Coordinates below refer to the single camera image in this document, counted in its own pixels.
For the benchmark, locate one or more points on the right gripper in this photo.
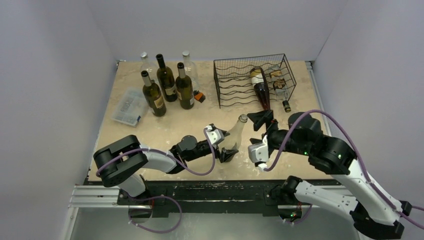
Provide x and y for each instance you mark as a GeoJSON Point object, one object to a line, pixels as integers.
{"type": "Point", "coordinates": [268, 128]}

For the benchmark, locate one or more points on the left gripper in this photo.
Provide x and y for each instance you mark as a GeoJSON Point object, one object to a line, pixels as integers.
{"type": "Point", "coordinates": [224, 154]}

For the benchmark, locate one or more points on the clear slim bottle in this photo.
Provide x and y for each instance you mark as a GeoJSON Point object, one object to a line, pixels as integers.
{"type": "Point", "coordinates": [233, 138]}

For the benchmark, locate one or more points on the clear glass bottle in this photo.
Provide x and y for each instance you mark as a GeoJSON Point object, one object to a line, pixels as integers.
{"type": "Point", "coordinates": [190, 69]}
{"type": "Point", "coordinates": [148, 65]}

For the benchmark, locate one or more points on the green bottle silver cap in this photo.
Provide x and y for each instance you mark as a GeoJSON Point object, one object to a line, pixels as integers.
{"type": "Point", "coordinates": [153, 95]}

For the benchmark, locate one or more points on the dark green wine bottle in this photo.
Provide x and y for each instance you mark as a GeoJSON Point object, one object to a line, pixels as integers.
{"type": "Point", "coordinates": [166, 79]}

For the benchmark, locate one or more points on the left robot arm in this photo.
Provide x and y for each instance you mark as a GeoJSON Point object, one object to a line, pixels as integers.
{"type": "Point", "coordinates": [118, 162]}

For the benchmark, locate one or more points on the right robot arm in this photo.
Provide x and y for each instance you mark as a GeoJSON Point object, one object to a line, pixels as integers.
{"type": "Point", "coordinates": [372, 211]}

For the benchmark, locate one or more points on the red bottle gold cap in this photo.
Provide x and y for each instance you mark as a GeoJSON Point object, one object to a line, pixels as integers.
{"type": "Point", "coordinates": [260, 87]}

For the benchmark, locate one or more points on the orange hex key set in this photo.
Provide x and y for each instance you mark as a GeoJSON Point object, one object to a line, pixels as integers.
{"type": "Point", "coordinates": [199, 96]}

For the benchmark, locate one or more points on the clear plastic organizer box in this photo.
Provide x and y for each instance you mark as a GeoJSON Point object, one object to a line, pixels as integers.
{"type": "Point", "coordinates": [131, 107]}

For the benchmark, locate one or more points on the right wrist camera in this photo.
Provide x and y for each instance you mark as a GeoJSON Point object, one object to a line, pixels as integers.
{"type": "Point", "coordinates": [258, 152]}

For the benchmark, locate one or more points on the black wire wine rack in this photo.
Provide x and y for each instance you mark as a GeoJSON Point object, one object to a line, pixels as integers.
{"type": "Point", "coordinates": [233, 83]}

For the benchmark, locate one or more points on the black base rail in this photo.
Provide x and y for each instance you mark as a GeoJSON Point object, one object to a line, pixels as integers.
{"type": "Point", "coordinates": [165, 197]}

